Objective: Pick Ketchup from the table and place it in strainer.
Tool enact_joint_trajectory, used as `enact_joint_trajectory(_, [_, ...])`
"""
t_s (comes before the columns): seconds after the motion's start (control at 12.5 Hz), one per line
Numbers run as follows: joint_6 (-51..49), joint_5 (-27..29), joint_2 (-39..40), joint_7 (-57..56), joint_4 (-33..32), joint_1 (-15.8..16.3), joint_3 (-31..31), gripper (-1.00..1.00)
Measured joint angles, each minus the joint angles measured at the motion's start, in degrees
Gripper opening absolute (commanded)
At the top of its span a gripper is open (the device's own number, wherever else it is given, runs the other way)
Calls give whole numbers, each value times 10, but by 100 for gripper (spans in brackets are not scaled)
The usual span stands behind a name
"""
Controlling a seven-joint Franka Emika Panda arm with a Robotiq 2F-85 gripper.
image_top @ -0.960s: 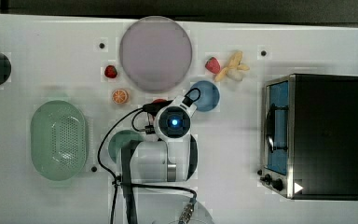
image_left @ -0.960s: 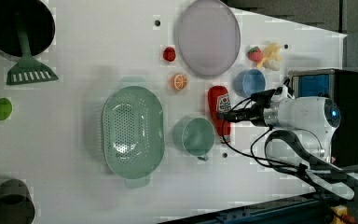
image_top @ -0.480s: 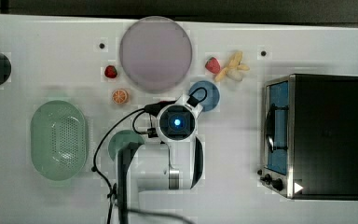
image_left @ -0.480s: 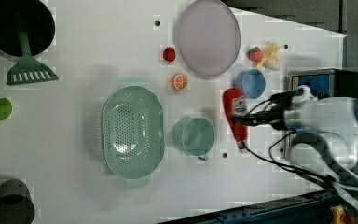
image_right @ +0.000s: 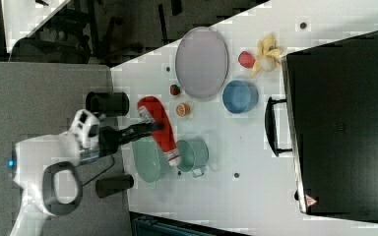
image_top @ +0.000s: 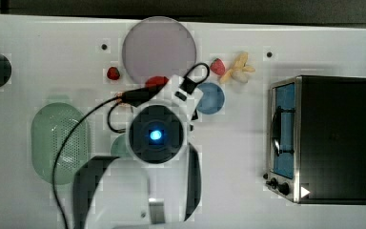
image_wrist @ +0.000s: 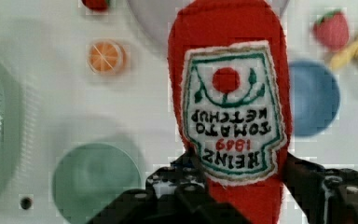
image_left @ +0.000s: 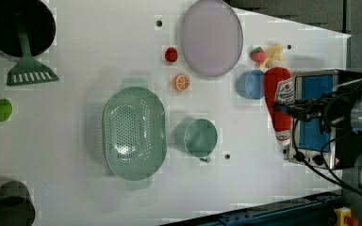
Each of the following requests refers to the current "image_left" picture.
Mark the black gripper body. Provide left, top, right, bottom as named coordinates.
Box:
left=295, top=78, right=362, bottom=134

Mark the red strawberry toy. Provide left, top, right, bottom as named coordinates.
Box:
left=164, top=47, right=178, bottom=63

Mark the green slotted spatula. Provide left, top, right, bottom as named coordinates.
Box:
left=7, top=13, right=59, bottom=87

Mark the green oval strainer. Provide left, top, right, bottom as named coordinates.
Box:
left=103, top=78, right=167, bottom=190

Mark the black cylinder cup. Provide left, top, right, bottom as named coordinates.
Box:
left=0, top=181, right=36, bottom=226

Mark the orange slice toy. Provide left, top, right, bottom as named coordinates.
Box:
left=173, top=74, right=190, bottom=91

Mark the black pot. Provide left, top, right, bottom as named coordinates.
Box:
left=0, top=0, right=56, bottom=57

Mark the green mug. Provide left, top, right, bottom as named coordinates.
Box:
left=174, top=118, right=218, bottom=163

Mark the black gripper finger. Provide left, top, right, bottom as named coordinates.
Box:
left=274, top=105, right=299, bottom=113
left=291, top=114, right=308, bottom=121

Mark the red plush ketchup bottle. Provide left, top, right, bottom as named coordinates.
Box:
left=263, top=67, right=294, bottom=146

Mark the blue table frame rail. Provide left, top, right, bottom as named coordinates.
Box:
left=160, top=192, right=344, bottom=226

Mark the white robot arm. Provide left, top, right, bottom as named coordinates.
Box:
left=274, top=79, right=362, bottom=196

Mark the blue bowl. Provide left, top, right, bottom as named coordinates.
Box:
left=236, top=70, right=264, bottom=100

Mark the peeled banana toy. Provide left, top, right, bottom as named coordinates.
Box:
left=259, top=43, right=285, bottom=70

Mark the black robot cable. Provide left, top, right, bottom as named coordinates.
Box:
left=291, top=119, right=362, bottom=205

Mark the yellow emergency stop button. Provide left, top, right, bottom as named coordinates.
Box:
left=334, top=207, right=360, bottom=226

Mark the green lime toy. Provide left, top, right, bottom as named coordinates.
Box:
left=0, top=99, right=13, bottom=121

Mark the lilac round plate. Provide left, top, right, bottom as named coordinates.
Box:
left=180, top=0, right=243, bottom=76

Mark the pink strawberry toy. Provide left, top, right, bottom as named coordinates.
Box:
left=250, top=47, right=265, bottom=63

